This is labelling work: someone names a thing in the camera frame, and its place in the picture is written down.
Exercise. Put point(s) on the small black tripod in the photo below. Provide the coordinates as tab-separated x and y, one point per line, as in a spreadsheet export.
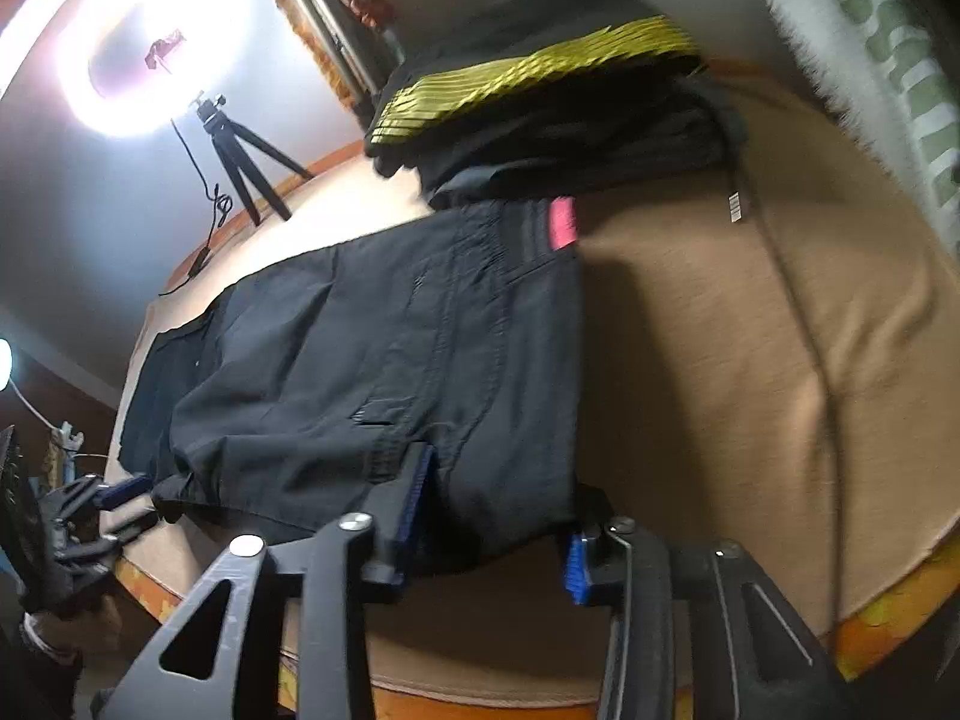
236	157

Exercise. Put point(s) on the black yellow-striped folded garment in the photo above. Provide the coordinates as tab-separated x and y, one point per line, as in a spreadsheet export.
570	112

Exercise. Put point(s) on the person's left forearm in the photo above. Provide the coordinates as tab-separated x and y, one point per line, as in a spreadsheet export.
30	679

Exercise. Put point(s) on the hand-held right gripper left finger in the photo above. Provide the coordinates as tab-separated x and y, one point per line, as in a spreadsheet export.
415	491

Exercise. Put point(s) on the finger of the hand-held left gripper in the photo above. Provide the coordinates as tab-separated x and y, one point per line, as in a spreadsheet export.
131	526
124	491

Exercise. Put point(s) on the person's left hand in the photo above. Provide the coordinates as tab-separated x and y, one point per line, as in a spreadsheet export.
79	626

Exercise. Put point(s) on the white green patterned pillow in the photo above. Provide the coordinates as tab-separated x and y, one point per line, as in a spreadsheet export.
885	45

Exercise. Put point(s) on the tan blanket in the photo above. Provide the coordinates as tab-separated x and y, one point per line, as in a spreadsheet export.
712	360

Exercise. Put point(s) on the orange patterned bedsheet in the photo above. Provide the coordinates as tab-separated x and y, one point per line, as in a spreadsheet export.
889	626

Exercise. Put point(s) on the bright white lamp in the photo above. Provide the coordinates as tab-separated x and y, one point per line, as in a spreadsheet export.
4	364

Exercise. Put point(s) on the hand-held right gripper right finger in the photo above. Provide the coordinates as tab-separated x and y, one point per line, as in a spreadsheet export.
576	568

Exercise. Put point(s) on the black pants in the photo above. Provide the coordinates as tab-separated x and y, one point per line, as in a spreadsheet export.
360	360

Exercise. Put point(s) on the silver folded tripod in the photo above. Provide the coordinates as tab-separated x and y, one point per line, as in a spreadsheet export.
330	22

